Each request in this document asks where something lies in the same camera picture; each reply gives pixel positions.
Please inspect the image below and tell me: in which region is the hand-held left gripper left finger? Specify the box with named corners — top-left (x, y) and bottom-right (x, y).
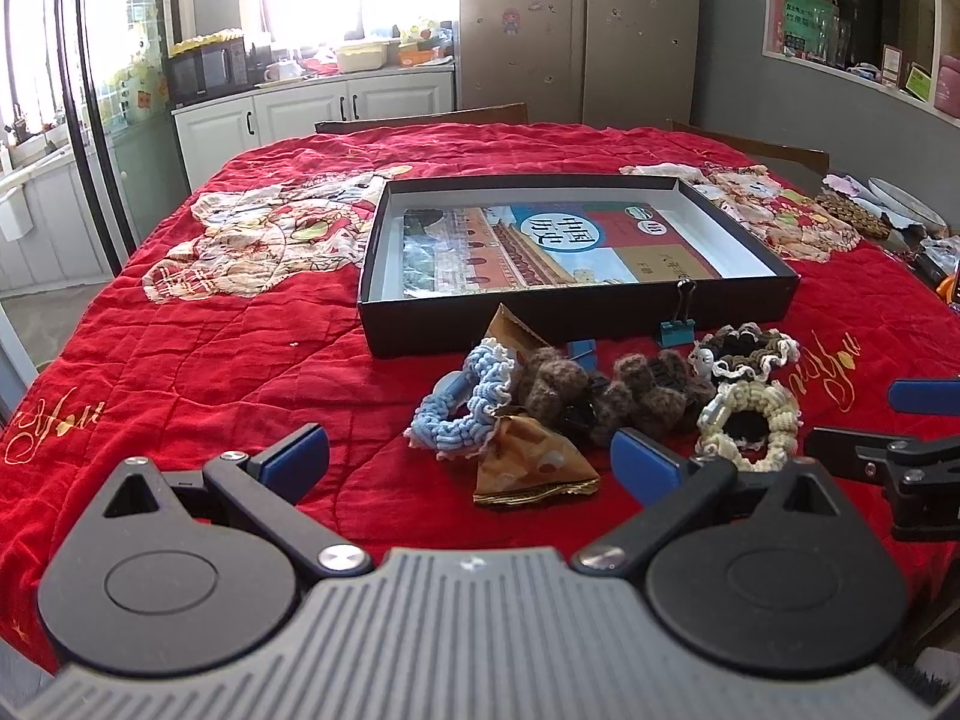
top-left (101, 424), bottom-right (374, 578)

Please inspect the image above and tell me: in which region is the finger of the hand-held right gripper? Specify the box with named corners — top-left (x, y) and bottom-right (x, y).
top-left (806, 426), bottom-right (960, 481)
top-left (889, 379), bottom-right (960, 415)

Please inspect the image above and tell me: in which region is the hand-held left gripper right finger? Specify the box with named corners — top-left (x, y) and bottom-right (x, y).
top-left (571, 427), bottom-right (841, 578)

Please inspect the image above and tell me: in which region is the brown fuzzy hair claw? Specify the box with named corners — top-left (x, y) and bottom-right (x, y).
top-left (589, 352), bottom-right (717, 445)
top-left (510, 349), bottom-right (601, 436)

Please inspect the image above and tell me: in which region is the cream crochet scrunchie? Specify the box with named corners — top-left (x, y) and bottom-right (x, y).
top-left (696, 379), bottom-right (802, 473)

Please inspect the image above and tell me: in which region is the spotted brown paper pouch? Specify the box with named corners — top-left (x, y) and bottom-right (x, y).
top-left (472, 414), bottom-right (601, 507)

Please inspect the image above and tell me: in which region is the teal binder clip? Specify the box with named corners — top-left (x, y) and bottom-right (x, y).
top-left (658, 279), bottom-right (698, 350)

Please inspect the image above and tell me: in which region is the brown white ruffled scrunchie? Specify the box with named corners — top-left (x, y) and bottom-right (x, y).
top-left (711, 322), bottom-right (801, 362)

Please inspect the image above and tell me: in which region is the black shallow cardboard box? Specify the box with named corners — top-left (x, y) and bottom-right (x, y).
top-left (358, 175), bottom-right (801, 359)

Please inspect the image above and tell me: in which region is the blue crochet scrunchie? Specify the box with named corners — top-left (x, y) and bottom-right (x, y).
top-left (405, 337), bottom-right (518, 460)

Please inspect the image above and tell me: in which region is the plain brown paper pouch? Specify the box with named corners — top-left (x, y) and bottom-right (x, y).
top-left (480, 304), bottom-right (560, 368)

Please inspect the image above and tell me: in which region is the red printed blanket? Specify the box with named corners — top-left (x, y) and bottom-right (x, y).
top-left (0, 122), bottom-right (960, 676)

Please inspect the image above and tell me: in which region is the white plate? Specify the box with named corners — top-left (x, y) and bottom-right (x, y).
top-left (868, 176), bottom-right (950, 230)

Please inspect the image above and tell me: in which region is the brown beaded trivet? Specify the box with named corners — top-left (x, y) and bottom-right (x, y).
top-left (814, 191), bottom-right (893, 239)

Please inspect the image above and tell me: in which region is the colourful textbook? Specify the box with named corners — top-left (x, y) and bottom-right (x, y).
top-left (401, 202), bottom-right (725, 295)

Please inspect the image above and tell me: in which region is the wooden chair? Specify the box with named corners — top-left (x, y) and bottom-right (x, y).
top-left (315, 103), bottom-right (530, 134)
top-left (667, 118), bottom-right (830, 173)

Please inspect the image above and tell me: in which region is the white kitchen cabinet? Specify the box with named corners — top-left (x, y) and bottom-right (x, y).
top-left (172, 64), bottom-right (456, 192)

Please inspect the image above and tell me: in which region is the green box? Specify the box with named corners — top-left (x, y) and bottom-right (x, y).
top-left (780, 0), bottom-right (835, 57)

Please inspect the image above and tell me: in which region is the black microwave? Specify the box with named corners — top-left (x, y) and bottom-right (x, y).
top-left (166, 37), bottom-right (248, 102)

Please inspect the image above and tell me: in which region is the cream storage box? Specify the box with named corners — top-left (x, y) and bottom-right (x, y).
top-left (336, 41), bottom-right (389, 74)

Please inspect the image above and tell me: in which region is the silver refrigerator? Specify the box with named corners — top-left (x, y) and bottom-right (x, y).
top-left (457, 0), bottom-right (702, 128)

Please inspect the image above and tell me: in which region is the white wall shelf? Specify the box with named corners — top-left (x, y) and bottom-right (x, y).
top-left (761, 0), bottom-right (960, 121)

